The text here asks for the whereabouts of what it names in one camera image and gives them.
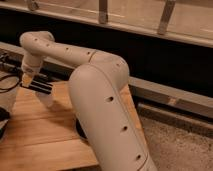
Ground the metal bracket right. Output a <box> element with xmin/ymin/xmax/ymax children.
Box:
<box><xmin>157</xmin><ymin>0</ymin><xmax>176</xmax><ymax>35</ymax></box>

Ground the metal rail ledge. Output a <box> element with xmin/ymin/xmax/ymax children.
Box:
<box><xmin>0</xmin><ymin>42</ymin><xmax>213</xmax><ymax>118</ymax></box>

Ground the dark object at left edge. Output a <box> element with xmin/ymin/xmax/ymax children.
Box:
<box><xmin>0</xmin><ymin>107</ymin><xmax>10</xmax><ymax>139</ymax></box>

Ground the black cable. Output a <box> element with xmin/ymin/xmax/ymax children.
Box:
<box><xmin>0</xmin><ymin>73</ymin><xmax>22</xmax><ymax>94</ymax></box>

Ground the white ceramic cup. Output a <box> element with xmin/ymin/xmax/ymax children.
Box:
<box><xmin>35</xmin><ymin>92</ymin><xmax>54</xmax><ymax>107</ymax></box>

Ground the black bowl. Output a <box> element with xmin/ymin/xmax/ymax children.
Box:
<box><xmin>75</xmin><ymin>119</ymin><xmax>87</xmax><ymax>140</ymax></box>

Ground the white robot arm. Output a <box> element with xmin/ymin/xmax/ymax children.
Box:
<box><xmin>20</xmin><ymin>31</ymin><xmax>157</xmax><ymax>171</ymax></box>

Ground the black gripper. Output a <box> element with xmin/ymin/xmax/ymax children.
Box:
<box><xmin>20</xmin><ymin>80</ymin><xmax>53</xmax><ymax>94</ymax></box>

